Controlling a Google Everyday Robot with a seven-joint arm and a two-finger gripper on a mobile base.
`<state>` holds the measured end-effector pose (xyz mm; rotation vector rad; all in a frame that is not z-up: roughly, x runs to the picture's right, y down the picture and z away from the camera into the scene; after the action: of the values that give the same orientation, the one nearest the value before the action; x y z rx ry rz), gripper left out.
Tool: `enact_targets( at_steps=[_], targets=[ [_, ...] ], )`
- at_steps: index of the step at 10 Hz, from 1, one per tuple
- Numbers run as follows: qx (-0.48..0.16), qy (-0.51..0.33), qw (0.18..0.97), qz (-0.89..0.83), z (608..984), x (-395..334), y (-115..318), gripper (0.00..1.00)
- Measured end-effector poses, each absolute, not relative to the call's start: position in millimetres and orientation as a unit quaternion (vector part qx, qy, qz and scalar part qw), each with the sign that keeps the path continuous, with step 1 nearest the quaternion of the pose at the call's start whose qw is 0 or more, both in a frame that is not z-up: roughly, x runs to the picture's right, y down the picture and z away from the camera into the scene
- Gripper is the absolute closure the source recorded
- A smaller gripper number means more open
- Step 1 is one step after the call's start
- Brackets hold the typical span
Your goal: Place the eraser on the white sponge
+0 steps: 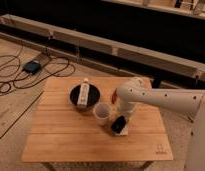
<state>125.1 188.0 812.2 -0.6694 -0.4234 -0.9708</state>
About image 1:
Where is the wooden table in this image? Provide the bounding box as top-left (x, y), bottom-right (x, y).
top-left (22, 77), bottom-right (173, 163)

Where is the black eraser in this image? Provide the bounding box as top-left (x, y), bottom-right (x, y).
top-left (111, 116), bottom-right (126, 134)

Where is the translucent plastic cup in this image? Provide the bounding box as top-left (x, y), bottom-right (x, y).
top-left (93, 102), bottom-right (111, 126)

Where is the black bowl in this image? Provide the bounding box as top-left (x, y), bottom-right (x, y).
top-left (69, 84), bottom-right (100, 111)

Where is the black floor cable left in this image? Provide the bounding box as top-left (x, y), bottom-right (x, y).
top-left (0, 43), bottom-right (77, 145)

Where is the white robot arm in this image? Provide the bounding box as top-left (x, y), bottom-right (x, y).
top-left (117, 77), bottom-right (205, 171)

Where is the long wooden beam frame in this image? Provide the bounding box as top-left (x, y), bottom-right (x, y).
top-left (0, 15), bottom-right (205, 89)

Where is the white sponge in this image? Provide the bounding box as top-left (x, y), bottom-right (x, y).
top-left (114, 124), bottom-right (129, 136)

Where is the small red brown object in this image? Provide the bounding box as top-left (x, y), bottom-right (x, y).
top-left (111, 89), bottom-right (118, 104)

